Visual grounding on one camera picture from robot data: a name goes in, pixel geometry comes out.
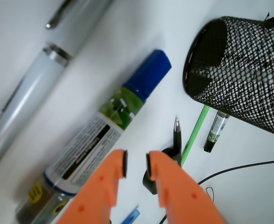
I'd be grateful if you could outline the light blue pen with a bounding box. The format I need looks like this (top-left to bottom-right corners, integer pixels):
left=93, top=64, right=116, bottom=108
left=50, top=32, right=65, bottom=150
left=121, top=205, right=140, bottom=224

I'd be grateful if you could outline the black blue mechanical pencil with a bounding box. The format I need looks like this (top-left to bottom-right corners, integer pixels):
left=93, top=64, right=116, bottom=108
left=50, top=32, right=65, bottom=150
left=173, top=116, right=182, bottom=166

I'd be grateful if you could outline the black whiteboard marker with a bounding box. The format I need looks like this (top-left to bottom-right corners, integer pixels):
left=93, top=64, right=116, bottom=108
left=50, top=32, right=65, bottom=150
left=204, top=111, right=230, bottom=153

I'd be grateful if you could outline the silver white pen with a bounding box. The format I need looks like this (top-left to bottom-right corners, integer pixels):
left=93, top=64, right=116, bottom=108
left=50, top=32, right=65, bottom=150
left=0, top=0, right=112, bottom=162

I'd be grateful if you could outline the green mechanical pencil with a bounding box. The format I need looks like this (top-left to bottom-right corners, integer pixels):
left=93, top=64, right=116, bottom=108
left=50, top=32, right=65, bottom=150
left=182, top=105, right=210, bottom=165

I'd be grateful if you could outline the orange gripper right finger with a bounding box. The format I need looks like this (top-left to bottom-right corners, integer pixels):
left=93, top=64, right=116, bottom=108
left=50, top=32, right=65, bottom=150
left=153, top=153, right=224, bottom=224

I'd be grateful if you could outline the black mesh pen holder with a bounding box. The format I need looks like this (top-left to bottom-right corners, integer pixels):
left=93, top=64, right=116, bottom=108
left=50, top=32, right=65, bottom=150
left=183, top=16, right=274, bottom=134

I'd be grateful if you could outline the blue cap whiteboard marker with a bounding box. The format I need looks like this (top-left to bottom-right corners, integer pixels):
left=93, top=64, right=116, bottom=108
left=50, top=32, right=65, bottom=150
left=15, top=49, right=171, bottom=224

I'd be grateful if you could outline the black cable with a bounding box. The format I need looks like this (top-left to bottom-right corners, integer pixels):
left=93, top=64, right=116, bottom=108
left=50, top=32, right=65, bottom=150
left=160, top=159, right=274, bottom=224

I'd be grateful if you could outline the large black tape roll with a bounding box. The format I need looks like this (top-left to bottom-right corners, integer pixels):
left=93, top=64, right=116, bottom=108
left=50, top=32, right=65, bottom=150
left=143, top=147, right=182, bottom=195

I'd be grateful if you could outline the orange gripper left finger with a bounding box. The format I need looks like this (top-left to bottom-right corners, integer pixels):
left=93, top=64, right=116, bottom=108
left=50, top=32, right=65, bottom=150
left=58, top=149, right=128, bottom=224

